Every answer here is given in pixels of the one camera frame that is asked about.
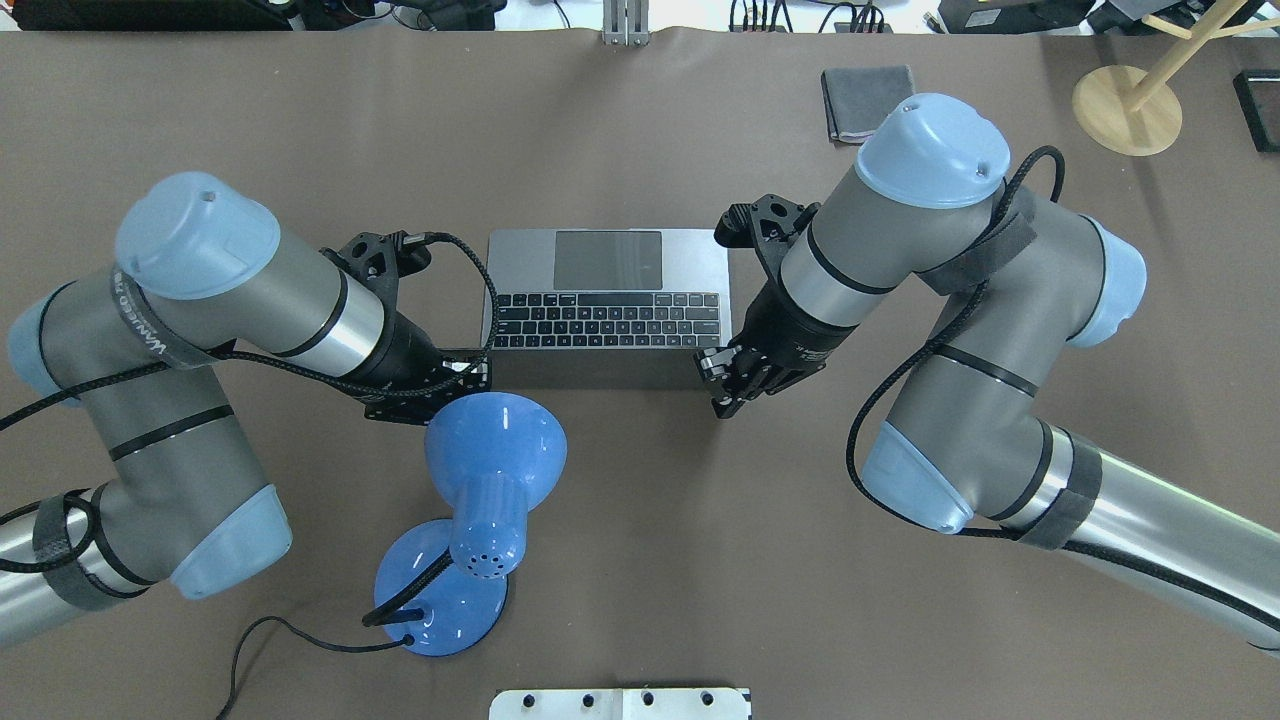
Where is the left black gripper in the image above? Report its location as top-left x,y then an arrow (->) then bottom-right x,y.
362,313 -> 492,425

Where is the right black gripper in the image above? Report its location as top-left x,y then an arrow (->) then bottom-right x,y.
698,290 -> 831,419

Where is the grey laptop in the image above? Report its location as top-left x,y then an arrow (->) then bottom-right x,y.
485,228 -> 733,392

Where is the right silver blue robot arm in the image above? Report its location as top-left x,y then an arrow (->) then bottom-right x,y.
698,94 -> 1277,655

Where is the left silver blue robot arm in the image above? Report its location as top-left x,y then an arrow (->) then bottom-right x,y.
3,170 -> 490,647

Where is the blue desk lamp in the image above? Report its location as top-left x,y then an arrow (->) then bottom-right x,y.
364,392 -> 567,657

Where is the grey folded cloth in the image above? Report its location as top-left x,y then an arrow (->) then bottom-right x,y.
820,64 -> 915,145

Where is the wooden cup stand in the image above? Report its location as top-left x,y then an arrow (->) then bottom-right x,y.
1071,1 -> 1279,156

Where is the black tray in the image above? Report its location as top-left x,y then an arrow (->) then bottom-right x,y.
1233,69 -> 1279,152

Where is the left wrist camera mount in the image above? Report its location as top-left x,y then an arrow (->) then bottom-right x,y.
320,231 -> 433,307

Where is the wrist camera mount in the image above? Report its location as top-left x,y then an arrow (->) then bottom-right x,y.
320,231 -> 433,307
713,193 -> 820,263

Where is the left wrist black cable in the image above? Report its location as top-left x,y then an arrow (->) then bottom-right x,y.
0,232 -> 499,577

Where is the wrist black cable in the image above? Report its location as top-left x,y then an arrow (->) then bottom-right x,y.
846,146 -> 1280,641
0,232 -> 499,577

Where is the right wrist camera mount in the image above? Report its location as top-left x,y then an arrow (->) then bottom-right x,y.
713,193 -> 820,263

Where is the lamp black power cord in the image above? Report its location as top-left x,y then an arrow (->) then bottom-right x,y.
214,560 -> 442,720

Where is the aluminium frame post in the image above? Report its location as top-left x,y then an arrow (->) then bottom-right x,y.
602,0 -> 650,47

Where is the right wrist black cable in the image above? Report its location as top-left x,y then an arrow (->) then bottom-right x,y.
846,146 -> 1280,641

